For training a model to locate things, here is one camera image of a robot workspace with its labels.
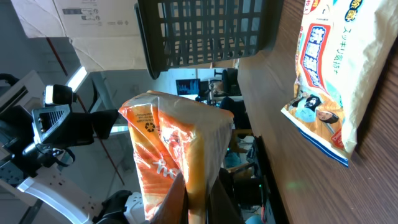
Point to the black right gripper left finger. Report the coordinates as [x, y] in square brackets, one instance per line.
[174, 208]

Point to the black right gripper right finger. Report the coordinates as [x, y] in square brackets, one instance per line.
[221, 206]

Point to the small orange packet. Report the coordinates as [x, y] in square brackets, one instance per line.
[174, 135]

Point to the gold blue wipes packet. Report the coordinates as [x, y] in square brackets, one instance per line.
[341, 50]

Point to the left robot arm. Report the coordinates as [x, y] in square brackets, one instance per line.
[38, 130]

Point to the black computer monitor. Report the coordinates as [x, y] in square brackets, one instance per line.
[188, 87]

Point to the grey plastic shopping basket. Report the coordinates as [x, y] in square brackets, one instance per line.
[183, 33]

